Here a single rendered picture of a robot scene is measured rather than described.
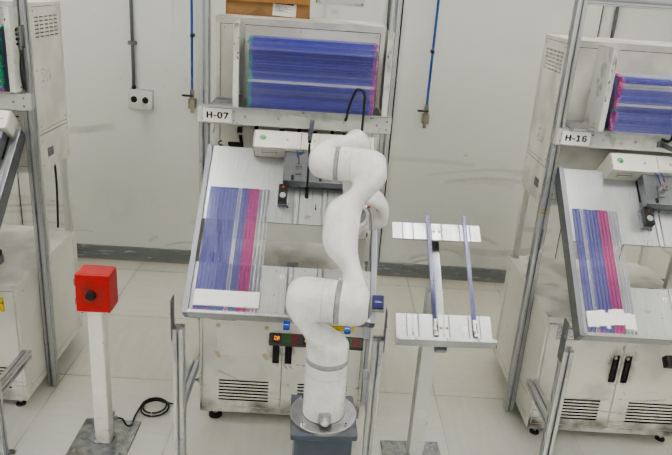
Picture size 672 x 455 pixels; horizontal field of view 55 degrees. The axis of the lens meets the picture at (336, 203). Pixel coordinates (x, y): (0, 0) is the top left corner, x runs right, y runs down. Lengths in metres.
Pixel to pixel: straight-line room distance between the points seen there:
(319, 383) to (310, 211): 0.91
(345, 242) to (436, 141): 2.53
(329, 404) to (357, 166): 0.66
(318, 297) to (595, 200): 1.47
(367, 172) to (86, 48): 2.84
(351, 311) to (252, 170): 1.09
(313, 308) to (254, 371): 1.21
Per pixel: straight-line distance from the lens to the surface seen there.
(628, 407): 3.24
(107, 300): 2.63
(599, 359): 3.05
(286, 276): 2.44
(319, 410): 1.88
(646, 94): 2.84
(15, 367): 2.99
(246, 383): 2.93
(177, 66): 4.18
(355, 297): 1.70
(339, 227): 1.74
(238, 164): 2.65
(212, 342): 2.84
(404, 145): 4.18
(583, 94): 2.95
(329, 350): 1.77
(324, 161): 1.80
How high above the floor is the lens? 1.88
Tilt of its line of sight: 19 degrees down
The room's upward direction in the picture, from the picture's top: 4 degrees clockwise
